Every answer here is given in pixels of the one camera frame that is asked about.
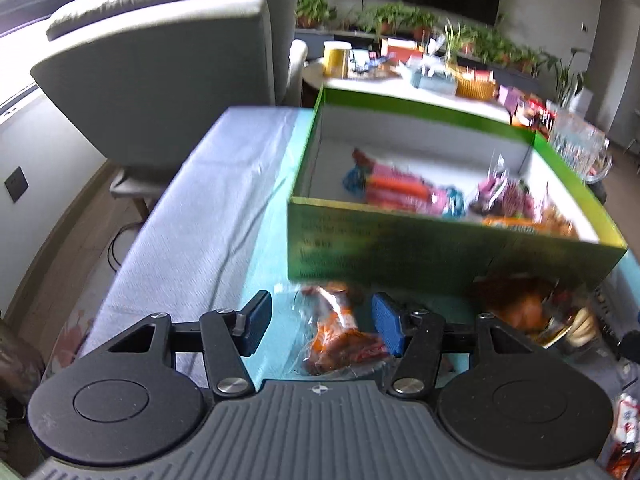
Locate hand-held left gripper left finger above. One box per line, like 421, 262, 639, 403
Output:
106, 290, 274, 397

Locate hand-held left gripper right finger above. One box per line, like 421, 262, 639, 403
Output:
371, 292, 543, 397

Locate clear packet with orange snack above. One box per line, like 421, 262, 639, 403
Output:
294, 282, 394, 377

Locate green cardboard box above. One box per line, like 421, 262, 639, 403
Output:
286, 85, 629, 299

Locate orange sausage packet blue ends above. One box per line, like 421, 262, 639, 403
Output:
342, 148, 467, 219

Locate yellow bread packet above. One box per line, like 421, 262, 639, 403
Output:
481, 207, 579, 239

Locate brown roasted meat packet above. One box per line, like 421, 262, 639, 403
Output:
469, 272, 567, 335

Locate pink purple snack packet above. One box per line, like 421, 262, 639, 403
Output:
466, 151, 539, 222

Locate clear packet with pale snack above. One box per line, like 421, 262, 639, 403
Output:
541, 300, 602, 351

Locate round white table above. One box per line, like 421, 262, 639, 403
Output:
301, 56, 517, 127

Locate blue plastic tray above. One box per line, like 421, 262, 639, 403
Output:
406, 61, 457, 94

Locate woven basket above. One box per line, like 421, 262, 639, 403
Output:
454, 75, 497, 101

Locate pile of assorted small boxes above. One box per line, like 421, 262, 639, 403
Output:
495, 82, 557, 132

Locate grey armchair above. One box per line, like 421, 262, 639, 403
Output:
30, 0, 309, 212

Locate yellow can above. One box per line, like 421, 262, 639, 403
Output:
322, 40, 353, 80

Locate orange red box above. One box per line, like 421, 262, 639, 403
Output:
381, 39, 427, 64

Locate spider plant in glass vase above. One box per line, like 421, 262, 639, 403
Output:
441, 19, 479, 67

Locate row of green potted plants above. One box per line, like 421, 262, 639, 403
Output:
295, 0, 552, 77

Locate tall leafy floor plant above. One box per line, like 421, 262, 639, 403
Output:
546, 46, 594, 107

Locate black floor cable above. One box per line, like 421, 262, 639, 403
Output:
106, 221, 147, 274

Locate black wall socket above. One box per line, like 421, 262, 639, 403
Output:
3, 165, 27, 205

